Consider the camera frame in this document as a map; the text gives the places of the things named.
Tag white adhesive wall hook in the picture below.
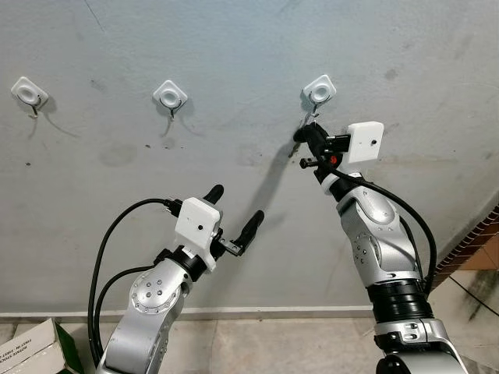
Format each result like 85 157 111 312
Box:
301 73 338 111
10 76 50 118
151 79 189 120

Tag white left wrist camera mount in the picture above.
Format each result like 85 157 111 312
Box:
174 196 224 271

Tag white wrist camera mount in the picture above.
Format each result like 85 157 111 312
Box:
174 196 224 271
345 121 385 167

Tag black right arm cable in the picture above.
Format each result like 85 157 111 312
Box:
334 173 438 295

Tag white cardboard box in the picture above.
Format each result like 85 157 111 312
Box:
0 317 83 374

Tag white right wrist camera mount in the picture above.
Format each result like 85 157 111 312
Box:
345 121 385 167

